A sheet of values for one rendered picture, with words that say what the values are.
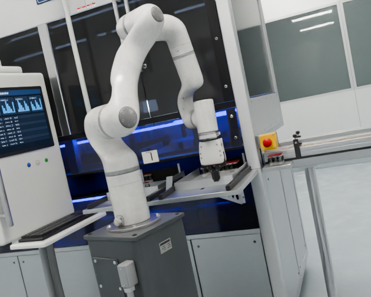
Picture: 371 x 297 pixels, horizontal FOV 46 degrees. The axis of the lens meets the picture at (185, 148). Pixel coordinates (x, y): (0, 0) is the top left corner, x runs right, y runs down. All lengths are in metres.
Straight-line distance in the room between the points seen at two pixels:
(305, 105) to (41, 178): 4.92
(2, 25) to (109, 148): 1.32
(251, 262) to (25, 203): 1.09
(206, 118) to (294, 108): 4.92
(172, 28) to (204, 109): 0.33
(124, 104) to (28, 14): 1.22
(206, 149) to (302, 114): 4.90
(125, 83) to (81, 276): 1.39
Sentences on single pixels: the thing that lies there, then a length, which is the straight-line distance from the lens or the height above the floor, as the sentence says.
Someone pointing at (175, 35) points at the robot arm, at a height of 1.49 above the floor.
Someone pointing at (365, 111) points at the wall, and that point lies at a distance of 6.59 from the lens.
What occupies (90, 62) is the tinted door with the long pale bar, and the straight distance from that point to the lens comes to 2.33.
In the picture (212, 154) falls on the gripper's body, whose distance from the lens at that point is 1.77.
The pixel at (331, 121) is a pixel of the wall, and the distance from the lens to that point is 6.60.
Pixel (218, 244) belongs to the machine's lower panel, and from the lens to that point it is 2.19.
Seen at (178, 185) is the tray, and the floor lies 0.90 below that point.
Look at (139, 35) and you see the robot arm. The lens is 1.57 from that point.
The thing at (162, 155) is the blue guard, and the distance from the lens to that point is 2.17.
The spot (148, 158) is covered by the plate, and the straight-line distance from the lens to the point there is 2.20.
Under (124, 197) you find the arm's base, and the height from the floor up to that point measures 0.97.
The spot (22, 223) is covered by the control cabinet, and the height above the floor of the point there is 0.86.
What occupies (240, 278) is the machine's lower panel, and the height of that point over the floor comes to 0.36.
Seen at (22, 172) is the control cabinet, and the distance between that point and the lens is 2.16.
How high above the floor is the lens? 1.20
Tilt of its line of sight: 5 degrees down
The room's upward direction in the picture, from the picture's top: 12 degrees counter-clockwise
